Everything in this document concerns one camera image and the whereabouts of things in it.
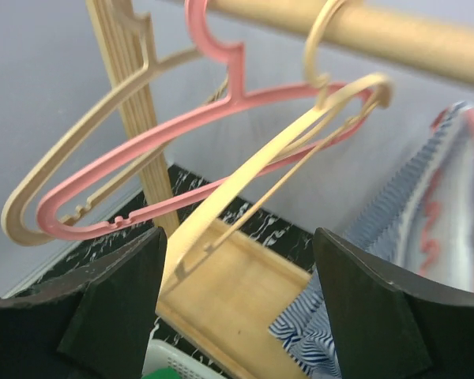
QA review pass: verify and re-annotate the white perforated plastic basket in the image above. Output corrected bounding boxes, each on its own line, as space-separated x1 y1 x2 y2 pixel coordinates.
142 340 224 379

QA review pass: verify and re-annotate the cream wooden hanger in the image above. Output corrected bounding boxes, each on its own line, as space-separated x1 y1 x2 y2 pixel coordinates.
160 1 392 295

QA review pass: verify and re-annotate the wooden clothes rack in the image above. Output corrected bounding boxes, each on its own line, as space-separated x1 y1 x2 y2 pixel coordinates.
85 0 474 379

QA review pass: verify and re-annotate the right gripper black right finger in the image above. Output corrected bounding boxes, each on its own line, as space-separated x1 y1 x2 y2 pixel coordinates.
313 228 432 378

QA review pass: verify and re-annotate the blue white striped tank top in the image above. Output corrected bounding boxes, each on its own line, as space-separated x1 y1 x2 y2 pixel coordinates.
269 102 474 378

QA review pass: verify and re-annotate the pink plastic hanger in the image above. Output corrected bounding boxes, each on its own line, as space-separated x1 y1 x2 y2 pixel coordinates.
36 0 376 240

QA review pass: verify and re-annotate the green tank top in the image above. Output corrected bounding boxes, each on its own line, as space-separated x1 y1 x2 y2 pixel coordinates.
142 367 181 379

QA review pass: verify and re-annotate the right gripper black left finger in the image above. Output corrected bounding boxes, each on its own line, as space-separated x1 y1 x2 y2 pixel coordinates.
57 227 167 378

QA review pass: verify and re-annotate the beige wooden hanger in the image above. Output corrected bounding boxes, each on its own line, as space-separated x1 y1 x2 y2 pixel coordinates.
0 0 238 247

